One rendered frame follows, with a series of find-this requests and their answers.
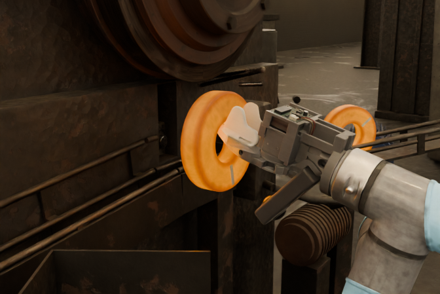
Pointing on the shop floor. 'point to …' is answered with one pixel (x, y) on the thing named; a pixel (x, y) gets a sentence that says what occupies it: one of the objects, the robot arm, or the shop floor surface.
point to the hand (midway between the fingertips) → (219, 129)
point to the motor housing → (310, 246)
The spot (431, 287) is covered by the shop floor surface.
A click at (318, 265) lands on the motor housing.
